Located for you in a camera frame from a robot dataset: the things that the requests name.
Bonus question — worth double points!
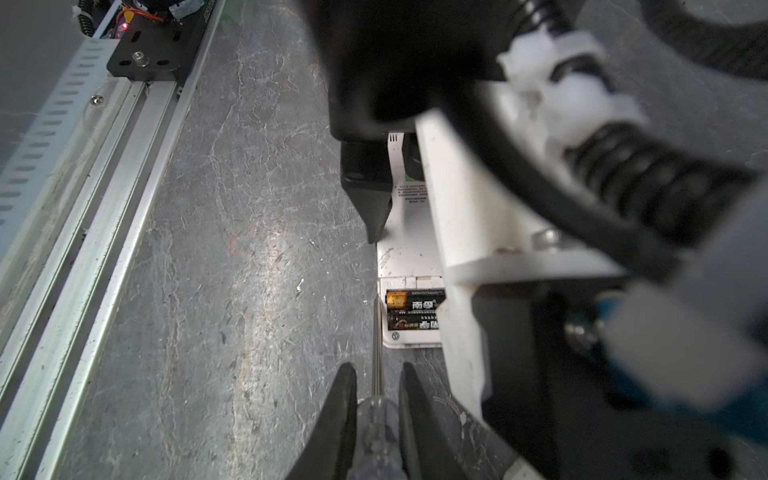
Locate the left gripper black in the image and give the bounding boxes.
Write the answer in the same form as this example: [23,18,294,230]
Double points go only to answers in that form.
[299,0,589,245]

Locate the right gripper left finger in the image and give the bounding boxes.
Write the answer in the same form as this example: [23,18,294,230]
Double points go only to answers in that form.
[286,363,358,479]

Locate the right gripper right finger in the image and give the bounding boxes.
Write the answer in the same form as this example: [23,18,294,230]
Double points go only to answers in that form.
[398,362,467,479]

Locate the clear handle screwdriver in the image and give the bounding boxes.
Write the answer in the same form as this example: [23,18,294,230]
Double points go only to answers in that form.
[347,295,407,480]

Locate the white remote control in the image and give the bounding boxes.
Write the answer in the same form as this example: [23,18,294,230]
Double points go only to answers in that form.
[376,133,444,349]

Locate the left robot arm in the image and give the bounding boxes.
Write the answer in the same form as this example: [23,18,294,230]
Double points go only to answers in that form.
[301,1,756,280]

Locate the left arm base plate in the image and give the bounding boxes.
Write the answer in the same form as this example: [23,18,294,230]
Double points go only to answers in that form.
[107,0,217,84]

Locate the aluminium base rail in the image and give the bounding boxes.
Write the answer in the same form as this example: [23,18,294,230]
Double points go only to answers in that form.
[1,1,224,479]

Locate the white slotted cable duct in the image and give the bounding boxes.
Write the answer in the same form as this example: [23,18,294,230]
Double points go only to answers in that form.
[0,35,121,259]

